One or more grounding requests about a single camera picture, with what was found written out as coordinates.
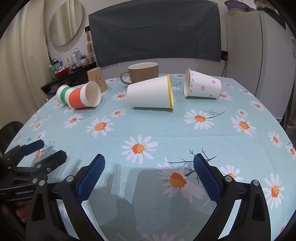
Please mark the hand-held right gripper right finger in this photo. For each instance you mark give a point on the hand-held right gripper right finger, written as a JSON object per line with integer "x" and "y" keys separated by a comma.
{"x": 205, "y": 178}

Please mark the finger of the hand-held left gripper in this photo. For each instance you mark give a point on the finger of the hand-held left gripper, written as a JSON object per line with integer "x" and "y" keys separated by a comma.
{"x": 34, "y": 146}
{"x": 54, "y": 160}

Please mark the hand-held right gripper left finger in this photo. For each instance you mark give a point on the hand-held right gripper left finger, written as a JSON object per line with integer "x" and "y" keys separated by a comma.
{"x": 92, "y": 178}

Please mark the green striped paper cup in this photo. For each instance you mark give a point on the green striped paper cup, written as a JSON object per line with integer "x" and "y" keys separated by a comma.
{"x": 62, "y": 93}

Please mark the orange paper cup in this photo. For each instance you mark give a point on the orange paper cup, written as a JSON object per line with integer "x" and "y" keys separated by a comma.
{"x": 77, "y": 99}

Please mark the white paper cup pink hearts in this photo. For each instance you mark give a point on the white paper cup pink hearts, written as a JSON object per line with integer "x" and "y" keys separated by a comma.
{"x": 203, "y": 87}

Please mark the brown paper cup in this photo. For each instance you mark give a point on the brown paper cup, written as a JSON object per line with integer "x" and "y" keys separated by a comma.
{"x": 98, "y": 77}

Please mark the white paper cup yellow rim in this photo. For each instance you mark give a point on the white paper cup yellow rim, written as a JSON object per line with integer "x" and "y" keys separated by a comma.
{"x": 148, "y": 95}

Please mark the person's left hand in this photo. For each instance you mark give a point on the person's left hand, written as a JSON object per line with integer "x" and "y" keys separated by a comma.
{"x": 22, "y": 212}

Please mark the black chair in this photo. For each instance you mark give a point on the black chair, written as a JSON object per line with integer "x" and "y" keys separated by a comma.
{"x": 9, "y": 132}

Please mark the daisy print tablecloth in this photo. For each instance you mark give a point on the daisy print tablecloth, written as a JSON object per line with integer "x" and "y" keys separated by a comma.
{"x": 161, "y": 125}

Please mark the red bowl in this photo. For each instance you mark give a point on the red bowl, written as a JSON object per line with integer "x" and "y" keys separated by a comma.
{"x": 61, "y": 73}

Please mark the green bottle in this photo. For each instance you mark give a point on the green bottle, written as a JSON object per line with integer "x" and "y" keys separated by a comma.
{"x": 54, "y": 67}

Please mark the cream curtain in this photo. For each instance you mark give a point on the cream curtain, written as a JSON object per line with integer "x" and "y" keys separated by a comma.
{"x": 23, "y": 64}

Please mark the dark side table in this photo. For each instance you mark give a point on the dark side table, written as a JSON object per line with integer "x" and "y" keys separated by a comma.
{"x": 78, "y": 72}

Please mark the beige bottle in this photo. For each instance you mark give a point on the beige bottle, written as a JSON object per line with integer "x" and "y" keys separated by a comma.
{"x": 89, "y": 46}

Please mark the tan ceramic mug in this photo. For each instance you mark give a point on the tan ceramic mug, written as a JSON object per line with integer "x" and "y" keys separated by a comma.
{"x": 143, "y": 73}

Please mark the white refrigerator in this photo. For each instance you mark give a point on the white refrigerator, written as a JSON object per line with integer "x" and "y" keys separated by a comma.
{"x": 245, "y": 46}

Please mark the dark grey cloth cover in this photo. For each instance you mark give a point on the dark grey cloth cover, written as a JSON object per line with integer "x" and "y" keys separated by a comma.
{"x": 155, "y": 32}

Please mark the purple bowl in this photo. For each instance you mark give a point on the purple bowl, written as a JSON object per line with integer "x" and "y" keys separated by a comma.
{"x": 234, "y": 4}

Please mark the black wall outlet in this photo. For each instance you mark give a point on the black wall outlet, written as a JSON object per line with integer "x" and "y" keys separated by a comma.
{"x": 224, "y": 54}

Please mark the round wall mirror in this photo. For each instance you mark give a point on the round wall mirror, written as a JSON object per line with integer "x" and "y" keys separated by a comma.
{"x": 66, "y": 23}

